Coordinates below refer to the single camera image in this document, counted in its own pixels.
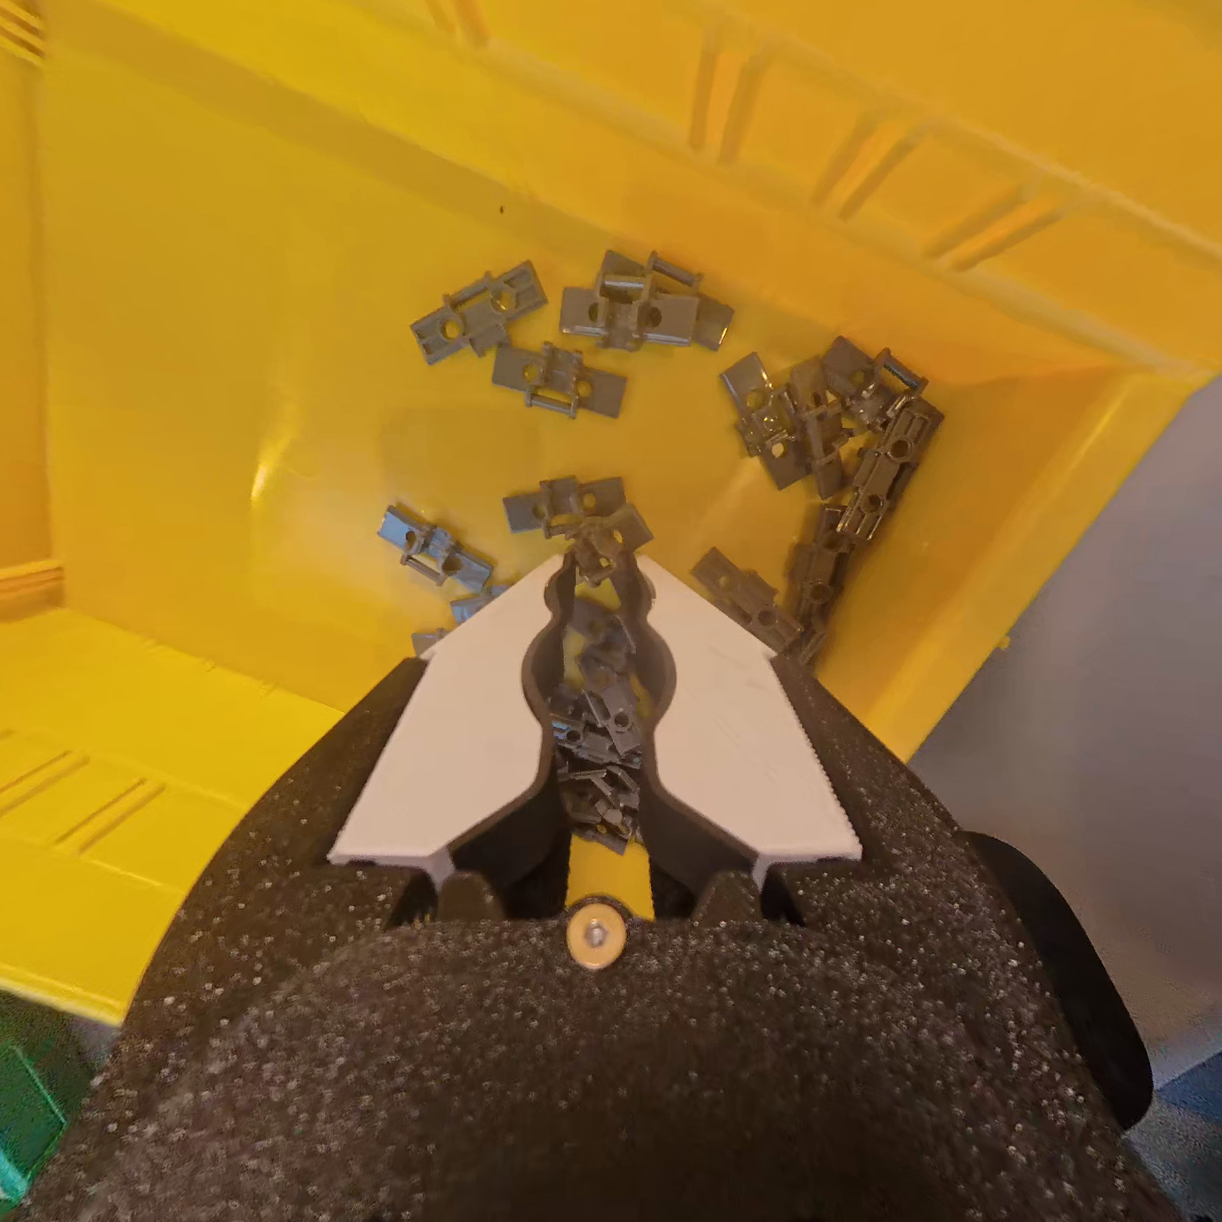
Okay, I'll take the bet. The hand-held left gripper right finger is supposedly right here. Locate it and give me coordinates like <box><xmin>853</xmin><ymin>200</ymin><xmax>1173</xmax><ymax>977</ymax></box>
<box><xmin>621</xmin><ymin>555</ymin><xmax>866</xmax><ymax>892</ymax></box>

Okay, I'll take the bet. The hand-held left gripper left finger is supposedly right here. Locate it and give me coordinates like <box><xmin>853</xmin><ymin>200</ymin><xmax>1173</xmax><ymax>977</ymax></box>
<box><xmin>329</xmin><ymin>555</ymin><xmax>581</xmax><ymax>897</ymax></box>

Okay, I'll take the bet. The pile of grey track links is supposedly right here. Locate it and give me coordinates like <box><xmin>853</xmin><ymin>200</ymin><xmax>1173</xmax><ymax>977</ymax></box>
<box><xmin>377</xmin><ymin>251</ymin><xmax>947</xmax><ymax>853</ymax></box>

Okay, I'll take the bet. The yellow storage bin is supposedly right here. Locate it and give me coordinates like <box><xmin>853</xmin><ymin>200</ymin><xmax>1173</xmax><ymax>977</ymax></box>
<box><xmin>0</xmin><ymin>0</ymin><xmax>1222</xmax><ymax>1028</ymax></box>

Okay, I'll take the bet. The grey desk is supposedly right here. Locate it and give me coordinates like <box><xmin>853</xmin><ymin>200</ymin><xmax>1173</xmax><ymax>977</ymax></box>
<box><xmin>907</xmin><ymin>377</ymin><xmax>1222</xmax><ymax>1128</ymax></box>

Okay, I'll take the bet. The green storage bin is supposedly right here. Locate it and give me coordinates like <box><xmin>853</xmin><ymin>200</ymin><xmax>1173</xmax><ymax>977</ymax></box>
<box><xmin>0</xmin><ymin>991</ymin><xmax>92</xmax><ymax>1222</ymax></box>

